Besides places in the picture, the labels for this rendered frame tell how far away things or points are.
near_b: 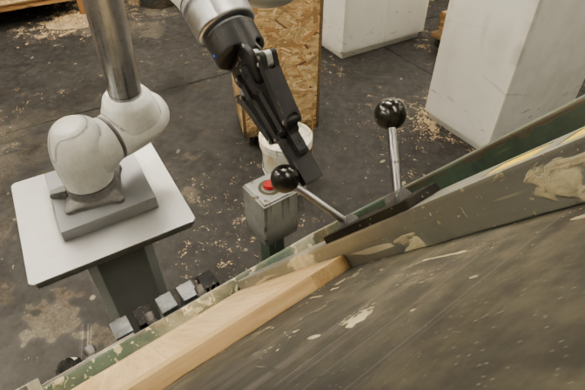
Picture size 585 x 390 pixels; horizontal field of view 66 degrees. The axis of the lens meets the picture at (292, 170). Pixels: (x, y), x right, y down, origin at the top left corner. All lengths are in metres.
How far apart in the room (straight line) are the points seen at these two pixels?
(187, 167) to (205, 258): 0.75
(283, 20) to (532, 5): 1.29
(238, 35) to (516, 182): 0.39
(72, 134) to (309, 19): 1.60
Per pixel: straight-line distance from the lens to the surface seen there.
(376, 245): 0.53
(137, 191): 1.56
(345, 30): 3.96
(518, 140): 0.65
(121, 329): 1.28
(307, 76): 2.78
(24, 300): 2.50
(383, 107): 0.52
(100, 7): 1.29
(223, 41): 0.61
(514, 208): 0.38
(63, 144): 1.42
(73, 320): 2.33
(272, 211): 1.28
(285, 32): 2.62
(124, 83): 1.42
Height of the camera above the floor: 1.81
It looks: 40 degrees down
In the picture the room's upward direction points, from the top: straight up
